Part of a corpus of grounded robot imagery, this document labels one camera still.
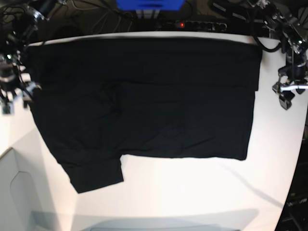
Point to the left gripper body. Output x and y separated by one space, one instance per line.
292 77

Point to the blue plastic bin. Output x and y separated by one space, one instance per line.
168 5

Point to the black power strip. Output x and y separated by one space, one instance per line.
215 27

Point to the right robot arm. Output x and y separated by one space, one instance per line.
13 49

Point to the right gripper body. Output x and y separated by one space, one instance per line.
12 85

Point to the black T-shirt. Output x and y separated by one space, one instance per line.
166 97

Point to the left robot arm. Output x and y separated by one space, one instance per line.
293 43

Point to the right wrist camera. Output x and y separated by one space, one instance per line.
7 108

